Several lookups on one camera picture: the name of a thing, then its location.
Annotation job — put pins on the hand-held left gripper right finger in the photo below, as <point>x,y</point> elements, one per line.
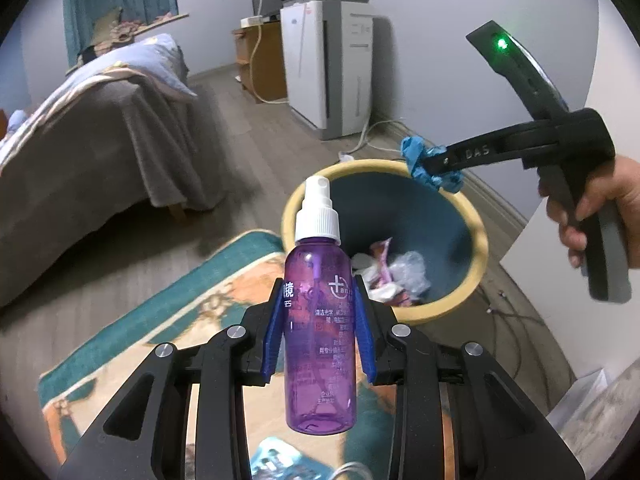
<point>364,332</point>

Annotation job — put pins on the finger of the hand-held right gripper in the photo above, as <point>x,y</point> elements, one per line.
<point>480,152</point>

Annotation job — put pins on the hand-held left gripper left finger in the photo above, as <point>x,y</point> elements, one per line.
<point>274,325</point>

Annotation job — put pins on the purple spray bottle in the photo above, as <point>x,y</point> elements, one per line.
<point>320,340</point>

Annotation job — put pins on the blue paper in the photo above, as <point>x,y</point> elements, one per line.
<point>425,165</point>

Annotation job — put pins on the clear plastic bag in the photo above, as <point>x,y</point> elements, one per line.
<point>410,272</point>

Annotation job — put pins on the yellow rimmed trash bin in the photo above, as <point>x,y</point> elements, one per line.
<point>450,240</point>

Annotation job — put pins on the person's right hand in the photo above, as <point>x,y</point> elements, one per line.
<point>620,185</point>

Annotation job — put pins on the white crumpled tissue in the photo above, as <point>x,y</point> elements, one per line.
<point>364,267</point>

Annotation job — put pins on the pink wrapper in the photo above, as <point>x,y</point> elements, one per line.
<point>382,260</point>

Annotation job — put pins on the teal and orange rug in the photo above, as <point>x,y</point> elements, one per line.
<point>150,320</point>

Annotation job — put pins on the white board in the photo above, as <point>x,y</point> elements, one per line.
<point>540,270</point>

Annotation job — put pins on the white power strip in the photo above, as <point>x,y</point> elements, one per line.
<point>346,156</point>

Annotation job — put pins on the blue packet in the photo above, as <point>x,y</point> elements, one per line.
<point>280,460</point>

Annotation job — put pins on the white air purifier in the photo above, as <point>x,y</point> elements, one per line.
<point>310,60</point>

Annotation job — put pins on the bed with brown cover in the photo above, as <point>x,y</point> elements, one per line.
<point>100,170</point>

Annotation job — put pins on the wooden cabinet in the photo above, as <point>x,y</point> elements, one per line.
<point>265,60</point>

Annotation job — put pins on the white storage box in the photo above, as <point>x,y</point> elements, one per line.
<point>595,420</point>

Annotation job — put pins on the light blue printed quilt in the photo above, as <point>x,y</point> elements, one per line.
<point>125,65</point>

